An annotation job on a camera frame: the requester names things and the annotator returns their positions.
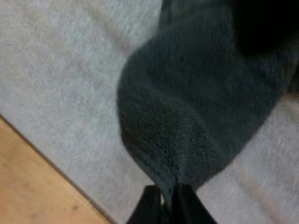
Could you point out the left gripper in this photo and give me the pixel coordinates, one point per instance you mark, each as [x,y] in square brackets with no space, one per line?
[268,23]

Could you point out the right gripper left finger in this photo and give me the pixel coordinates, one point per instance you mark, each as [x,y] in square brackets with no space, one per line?
[146,207]

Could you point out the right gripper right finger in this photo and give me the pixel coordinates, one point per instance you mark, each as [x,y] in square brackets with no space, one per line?
[189,207]

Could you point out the dark grey-green towel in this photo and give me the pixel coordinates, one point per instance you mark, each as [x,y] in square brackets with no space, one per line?
[187,98]

